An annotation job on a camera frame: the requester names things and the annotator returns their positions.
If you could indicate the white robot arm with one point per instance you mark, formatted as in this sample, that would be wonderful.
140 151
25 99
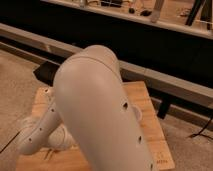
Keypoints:
90 107

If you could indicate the white cup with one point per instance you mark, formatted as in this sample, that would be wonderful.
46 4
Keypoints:
138 113

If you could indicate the black table leg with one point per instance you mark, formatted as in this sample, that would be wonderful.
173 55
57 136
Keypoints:
164 107

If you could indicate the wooden board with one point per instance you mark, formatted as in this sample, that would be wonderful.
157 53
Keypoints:
73 160

